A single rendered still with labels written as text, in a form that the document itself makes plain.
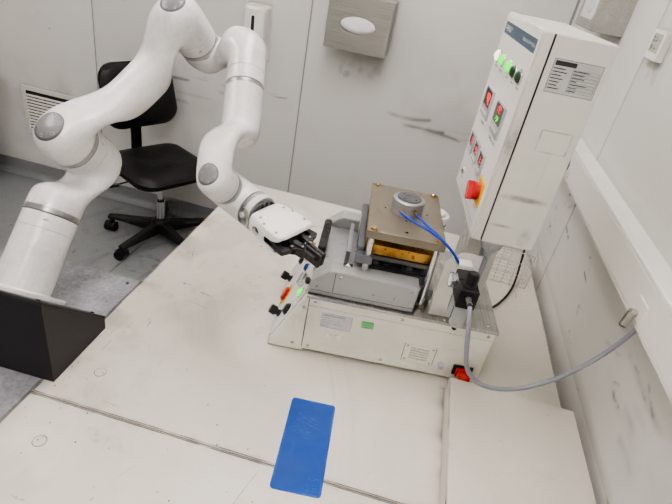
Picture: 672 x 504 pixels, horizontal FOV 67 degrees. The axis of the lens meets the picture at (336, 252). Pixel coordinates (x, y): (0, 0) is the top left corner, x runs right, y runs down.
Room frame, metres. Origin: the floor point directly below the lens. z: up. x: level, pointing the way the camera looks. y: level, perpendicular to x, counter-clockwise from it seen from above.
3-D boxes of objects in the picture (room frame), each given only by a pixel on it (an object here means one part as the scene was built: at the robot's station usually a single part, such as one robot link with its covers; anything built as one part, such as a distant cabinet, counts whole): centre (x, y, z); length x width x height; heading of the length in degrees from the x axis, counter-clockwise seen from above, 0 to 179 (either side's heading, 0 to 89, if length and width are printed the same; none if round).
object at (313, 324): (1.11, -0.14, 0.84); 0.53 x 0.37 x 0.17; 90
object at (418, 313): (1.13, -0.18, 0.93); 0.46 x 0.35 x 0.01; 90
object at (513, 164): (1.13, -0.33, 1.25); 0.33 x 0.16 x 0.64; 0
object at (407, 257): (1.12, -0.15, 1.07); 0.22 x 0.17 x 0.10; 0
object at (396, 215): (1.11, -0.18, 1.08); 0.31 x 0.24 x 0.13; 0
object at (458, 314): (0.91, -0.28, 1.05); 0.15 x 0.05 x 0.15; 0
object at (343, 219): (1.27, -0.08, 0.96); 0.25 x 0.05 x 0.07; 90
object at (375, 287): (0.99, -0.07, 0.96); 0.26 x 0.05 x 0.07; 90
